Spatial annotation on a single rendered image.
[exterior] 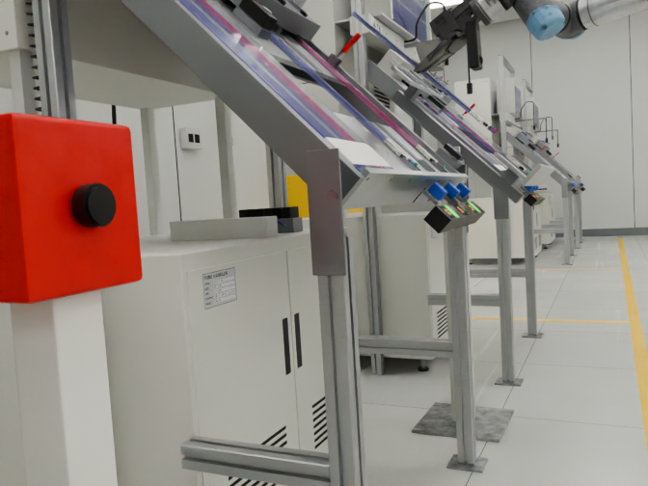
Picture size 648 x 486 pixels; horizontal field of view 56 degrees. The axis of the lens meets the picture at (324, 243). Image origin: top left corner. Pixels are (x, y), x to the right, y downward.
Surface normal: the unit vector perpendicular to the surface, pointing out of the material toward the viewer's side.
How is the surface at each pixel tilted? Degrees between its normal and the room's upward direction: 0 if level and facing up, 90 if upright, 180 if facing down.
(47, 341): 90
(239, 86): 90
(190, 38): 90
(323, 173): 90
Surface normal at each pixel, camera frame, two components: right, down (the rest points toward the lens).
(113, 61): 0.90, -0.03
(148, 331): -0.42, 0.09
